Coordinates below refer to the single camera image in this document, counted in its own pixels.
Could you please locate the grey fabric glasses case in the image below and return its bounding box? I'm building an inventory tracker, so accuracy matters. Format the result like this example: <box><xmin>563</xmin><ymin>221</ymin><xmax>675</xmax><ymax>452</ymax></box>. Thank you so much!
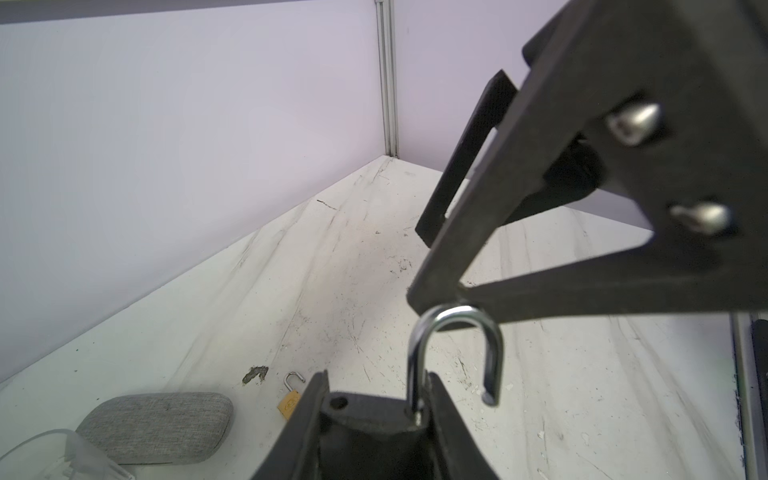
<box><xmin>76</xmin><ymin>392</ymin><xmax>234</xmax><ymax>465</ymax></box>

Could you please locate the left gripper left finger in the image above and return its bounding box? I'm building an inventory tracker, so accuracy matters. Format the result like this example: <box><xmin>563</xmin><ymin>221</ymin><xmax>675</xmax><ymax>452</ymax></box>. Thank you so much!
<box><xmin>252</xmin><ymin>371</ymin><xmax>329</xmax><ymax>480</ymax></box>

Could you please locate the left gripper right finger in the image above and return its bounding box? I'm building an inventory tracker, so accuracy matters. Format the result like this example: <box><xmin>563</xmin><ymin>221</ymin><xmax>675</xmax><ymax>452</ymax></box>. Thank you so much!
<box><xmin>424</xmin><ymin>373</ymin><xmax>498</xmax><ymax>480</ymax></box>

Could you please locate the brass padlock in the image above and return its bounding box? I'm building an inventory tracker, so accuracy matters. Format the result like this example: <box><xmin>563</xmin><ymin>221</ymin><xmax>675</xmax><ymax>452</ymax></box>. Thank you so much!
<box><xmin>277</xmin><ymin>371</ymin><xmax>306</xmax><ymax>420</ymax></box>

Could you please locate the clear plastic cup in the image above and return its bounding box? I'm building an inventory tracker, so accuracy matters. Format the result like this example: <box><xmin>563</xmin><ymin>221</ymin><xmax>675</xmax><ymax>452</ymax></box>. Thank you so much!
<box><xmin>1</xmin><ymin>429</ymin><xmax>135</xmax><ymax>480</ymax></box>

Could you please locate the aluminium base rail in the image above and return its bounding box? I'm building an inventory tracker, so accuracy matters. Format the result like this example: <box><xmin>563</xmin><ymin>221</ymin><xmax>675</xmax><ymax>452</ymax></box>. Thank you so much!
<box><xmin>730</xmin><ymin>312</ymin><xmax>767</xmax><ymax>480</ymax></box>

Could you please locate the small dark debris piece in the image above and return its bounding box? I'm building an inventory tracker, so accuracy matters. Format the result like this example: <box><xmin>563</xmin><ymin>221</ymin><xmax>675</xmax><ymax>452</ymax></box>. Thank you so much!
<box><xmin>241</xmin><ymin>366</ymin><xmax>269</xmax><ymax>386</ymax></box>

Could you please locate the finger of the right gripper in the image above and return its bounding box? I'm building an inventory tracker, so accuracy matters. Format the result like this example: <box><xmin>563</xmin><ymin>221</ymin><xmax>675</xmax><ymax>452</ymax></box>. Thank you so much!
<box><xmin>407</xmin><ymin>1</ymin><xmax>767</xmax><ymax>323</ymax></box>
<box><xmin>414</xmin><ymin>69</ymin><xmax>607</xmax><ymax>249</ymax></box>

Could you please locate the black padlock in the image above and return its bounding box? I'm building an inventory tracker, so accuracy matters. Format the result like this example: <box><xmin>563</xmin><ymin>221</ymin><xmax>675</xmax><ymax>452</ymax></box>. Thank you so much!
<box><xmin>320</xmin><ymin>305</ymin><xmax>504</xmax><ymax>479</ymax></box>

